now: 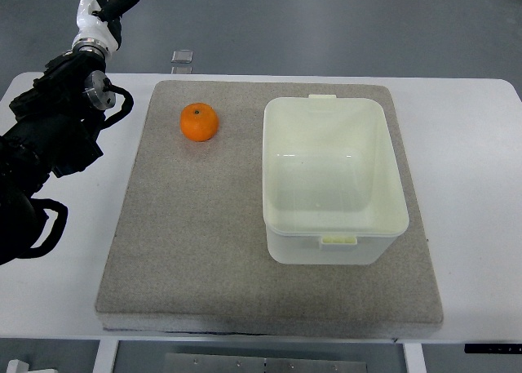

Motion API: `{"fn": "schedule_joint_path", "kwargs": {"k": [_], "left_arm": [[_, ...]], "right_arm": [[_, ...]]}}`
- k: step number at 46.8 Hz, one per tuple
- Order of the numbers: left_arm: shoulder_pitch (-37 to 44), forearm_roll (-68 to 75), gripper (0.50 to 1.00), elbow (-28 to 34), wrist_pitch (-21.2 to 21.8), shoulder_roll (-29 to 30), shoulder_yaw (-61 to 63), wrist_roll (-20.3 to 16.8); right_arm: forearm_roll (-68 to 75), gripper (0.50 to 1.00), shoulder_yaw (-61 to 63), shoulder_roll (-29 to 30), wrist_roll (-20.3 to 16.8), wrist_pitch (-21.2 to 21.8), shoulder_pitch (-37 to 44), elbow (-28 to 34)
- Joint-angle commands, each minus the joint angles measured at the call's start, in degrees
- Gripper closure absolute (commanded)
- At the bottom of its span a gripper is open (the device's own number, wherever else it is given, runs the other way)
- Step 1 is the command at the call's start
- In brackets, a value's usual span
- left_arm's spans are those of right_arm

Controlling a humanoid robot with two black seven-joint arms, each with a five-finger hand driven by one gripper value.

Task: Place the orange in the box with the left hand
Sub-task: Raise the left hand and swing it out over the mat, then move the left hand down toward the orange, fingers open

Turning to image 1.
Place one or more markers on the black table control panel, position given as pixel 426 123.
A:
pixel 499 349

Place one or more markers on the white table frame leg right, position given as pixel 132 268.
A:
pixel 414 358

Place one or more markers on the small white block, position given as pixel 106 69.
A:
pixel 17 366

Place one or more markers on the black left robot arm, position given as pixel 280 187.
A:
pixel 57 125

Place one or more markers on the white plastic box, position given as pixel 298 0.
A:
pixel 332 192

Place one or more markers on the white table frame leg left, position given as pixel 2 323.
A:
pixel 106 356

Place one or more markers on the metal base plate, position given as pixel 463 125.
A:
pixel 186 362

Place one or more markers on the orange fruit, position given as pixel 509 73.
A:
pixel 198 122

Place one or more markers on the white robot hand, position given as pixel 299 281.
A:
pixel 92 31

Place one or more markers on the white table frame leg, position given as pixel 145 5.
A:
pixel 414 358
pixel 106 356

